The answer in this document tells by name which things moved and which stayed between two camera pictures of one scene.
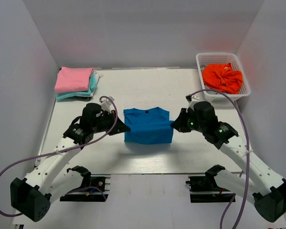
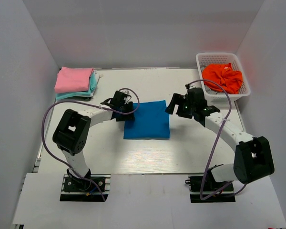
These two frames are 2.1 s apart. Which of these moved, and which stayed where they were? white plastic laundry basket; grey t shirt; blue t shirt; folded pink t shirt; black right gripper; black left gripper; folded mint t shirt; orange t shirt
Moved: black right gripper; blue t shirt; black left gripper
Stayed: folded mint t shirt; folded pink t shirt; white plastic laundry basket; grey t shirt; orange t shirt
